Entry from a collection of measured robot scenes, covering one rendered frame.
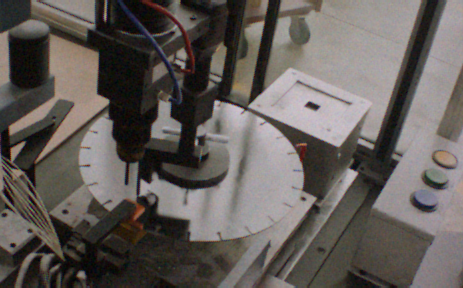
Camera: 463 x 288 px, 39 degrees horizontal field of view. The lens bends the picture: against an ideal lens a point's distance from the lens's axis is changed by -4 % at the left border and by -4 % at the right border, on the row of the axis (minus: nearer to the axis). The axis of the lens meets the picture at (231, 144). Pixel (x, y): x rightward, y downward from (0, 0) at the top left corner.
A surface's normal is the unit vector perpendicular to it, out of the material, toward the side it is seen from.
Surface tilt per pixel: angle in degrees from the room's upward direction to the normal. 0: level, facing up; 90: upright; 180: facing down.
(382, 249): 90
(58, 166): 0
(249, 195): 0
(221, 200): 0
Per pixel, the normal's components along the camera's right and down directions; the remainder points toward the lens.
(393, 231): -0.48, 0.48
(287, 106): 0.14, -0.79
